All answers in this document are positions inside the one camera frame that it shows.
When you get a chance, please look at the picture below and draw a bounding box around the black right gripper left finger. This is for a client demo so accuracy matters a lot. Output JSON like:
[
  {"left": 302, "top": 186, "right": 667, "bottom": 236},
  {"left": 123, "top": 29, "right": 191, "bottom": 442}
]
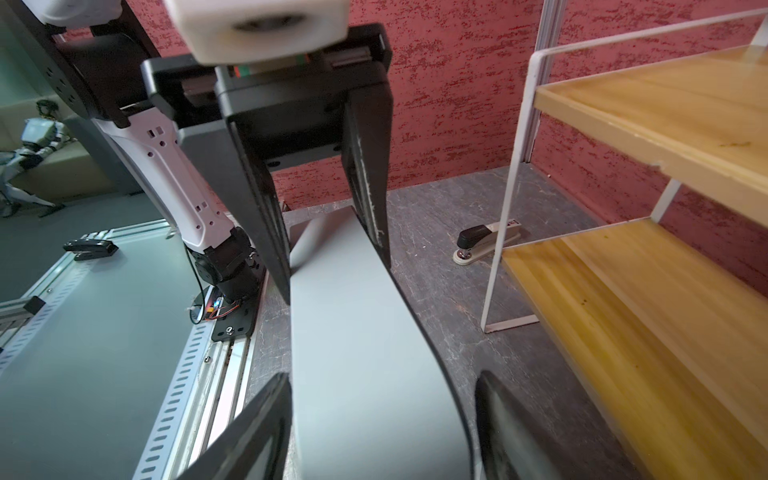
[{"left": 180, "top": 372, "right": 292, "bottom": 479}]

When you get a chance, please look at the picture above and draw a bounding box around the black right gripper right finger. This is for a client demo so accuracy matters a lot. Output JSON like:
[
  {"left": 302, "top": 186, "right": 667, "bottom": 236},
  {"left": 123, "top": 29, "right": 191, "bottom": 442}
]
[{"left": 475, "top": 370, "right": 576, "bottom": 479}]

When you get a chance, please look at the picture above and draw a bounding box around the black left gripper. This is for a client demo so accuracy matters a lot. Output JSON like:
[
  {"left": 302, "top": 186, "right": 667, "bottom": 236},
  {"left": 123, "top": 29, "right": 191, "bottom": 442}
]
[{"left": 142, "top": 23, "right": 393, "bottom": 304}]

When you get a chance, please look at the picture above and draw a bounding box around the grey rectangular alarm clock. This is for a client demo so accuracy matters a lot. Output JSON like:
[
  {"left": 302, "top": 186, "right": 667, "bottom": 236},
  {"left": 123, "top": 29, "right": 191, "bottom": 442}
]
[{"left": 290, "top": 207, "right": 474, "bottom": 479}]

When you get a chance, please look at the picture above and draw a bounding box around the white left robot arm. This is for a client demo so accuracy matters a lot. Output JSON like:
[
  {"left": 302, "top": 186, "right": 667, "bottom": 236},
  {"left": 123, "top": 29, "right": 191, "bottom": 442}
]
[{"left": 1, "top": 1, "right": 393, "bottom": 341}]

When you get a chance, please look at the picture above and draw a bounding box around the white wooden two-tier shelf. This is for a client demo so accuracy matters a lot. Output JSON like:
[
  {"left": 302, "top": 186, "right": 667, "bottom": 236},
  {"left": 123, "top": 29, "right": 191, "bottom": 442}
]
[{"left": 481, "top": 27, "right": 767, "bottom": 479}]

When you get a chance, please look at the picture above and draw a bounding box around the beige black stapler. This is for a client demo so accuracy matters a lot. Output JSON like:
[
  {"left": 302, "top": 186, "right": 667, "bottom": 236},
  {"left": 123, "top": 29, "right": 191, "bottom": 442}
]
[{"left": 453, "top": 219, "right": 523, "bottom": 266}]

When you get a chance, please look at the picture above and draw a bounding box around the humanoid robot in background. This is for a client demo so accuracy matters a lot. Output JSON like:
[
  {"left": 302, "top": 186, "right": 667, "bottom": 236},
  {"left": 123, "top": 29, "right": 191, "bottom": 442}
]
[{"left": 1, "top": 99, "right": 73, "bottom": 218}]

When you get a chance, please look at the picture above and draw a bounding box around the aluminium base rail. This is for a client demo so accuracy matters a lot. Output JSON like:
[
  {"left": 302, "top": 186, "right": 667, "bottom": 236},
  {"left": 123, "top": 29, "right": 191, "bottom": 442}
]
[{"left": 1, "top": 220, "right": 243, "bottom": 479}]

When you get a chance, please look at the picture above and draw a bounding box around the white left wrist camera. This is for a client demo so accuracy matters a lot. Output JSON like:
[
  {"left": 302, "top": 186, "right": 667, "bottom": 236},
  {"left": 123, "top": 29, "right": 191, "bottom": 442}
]
[{"left": 164, "top": 0, "right": 350, "bottom": 66}]

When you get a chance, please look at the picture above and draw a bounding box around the left aluminium corner post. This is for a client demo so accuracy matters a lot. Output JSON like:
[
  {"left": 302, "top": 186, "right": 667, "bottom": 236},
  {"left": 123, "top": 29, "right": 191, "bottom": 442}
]
[{"left": 520, "top": 0, "right": 568, "bottom": 165}]

